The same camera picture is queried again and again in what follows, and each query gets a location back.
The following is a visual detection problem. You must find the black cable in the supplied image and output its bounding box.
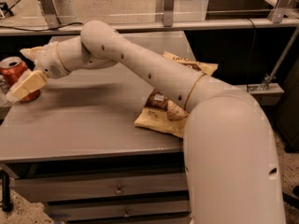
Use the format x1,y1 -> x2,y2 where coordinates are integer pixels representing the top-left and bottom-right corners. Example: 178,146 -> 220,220
0,21 -> 84,33

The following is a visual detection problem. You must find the black office chair base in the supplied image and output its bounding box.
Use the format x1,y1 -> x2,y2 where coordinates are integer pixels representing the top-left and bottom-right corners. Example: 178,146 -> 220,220
283,186 -> 299,210

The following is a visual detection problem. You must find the brown sea salt chip bag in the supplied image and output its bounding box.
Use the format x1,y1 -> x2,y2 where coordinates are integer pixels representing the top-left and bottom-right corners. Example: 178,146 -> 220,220
134,51 -> 218,138

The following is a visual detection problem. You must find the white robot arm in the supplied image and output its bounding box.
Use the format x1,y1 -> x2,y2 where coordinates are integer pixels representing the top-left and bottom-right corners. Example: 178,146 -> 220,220
7,21 -> 286,224

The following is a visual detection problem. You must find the top grey drawer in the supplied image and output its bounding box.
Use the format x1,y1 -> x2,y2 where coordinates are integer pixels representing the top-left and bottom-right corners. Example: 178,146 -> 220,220
11,173 -> 188,203

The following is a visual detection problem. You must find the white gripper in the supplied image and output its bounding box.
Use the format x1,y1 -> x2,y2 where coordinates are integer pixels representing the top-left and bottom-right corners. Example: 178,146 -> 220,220
6,42 -> 70,103

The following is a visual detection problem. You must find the red coke can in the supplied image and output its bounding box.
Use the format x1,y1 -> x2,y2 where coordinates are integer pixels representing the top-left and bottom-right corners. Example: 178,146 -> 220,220
0,56 -> 40,103

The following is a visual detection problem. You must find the metal railing frame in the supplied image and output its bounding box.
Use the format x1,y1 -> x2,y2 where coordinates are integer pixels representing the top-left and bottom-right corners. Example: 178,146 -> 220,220
0,0 -> 299,37

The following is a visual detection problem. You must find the black stand leg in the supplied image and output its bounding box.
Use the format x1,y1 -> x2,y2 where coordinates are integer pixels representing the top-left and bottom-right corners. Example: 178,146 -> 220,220
0,170 -> 13,212

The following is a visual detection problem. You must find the grey drawer cabinet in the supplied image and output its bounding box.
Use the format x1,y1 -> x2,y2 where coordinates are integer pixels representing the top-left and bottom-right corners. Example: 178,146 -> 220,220
0,31 -> 196,224

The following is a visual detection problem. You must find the grey drawer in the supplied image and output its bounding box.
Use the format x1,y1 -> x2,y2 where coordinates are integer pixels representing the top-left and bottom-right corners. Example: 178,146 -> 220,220
11,173 -> 188,203
45,199 -> 190,221

